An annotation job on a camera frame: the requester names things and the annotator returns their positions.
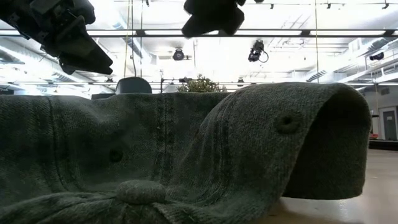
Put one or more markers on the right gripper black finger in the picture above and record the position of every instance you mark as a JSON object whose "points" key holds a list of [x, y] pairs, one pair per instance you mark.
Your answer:
{"points": [[231, 21], [200, 26]]}

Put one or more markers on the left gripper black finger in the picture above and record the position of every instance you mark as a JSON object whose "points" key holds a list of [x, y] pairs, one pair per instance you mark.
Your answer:
{"points": [[81, 43], [84, 67]]}

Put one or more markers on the dark green fabric hat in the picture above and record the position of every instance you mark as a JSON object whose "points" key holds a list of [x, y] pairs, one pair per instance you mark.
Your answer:
{"points": [[155, 140]]}

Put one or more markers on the black ceiling spotlight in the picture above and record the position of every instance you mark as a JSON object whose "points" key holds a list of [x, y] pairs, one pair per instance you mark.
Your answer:
{"points": [[377, 56], [178, 54], [256, 51]]}

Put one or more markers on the teal plastic bin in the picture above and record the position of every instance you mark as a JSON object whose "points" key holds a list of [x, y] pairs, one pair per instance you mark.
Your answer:
{"points": [[133, 85]]}

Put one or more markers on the small green potted plant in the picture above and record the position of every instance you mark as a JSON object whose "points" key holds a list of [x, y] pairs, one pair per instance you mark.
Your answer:
{"points": [[200, 85]]}

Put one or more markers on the grey door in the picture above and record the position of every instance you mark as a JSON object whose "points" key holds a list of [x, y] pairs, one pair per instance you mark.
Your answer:
{"points": [[389, 124]]}

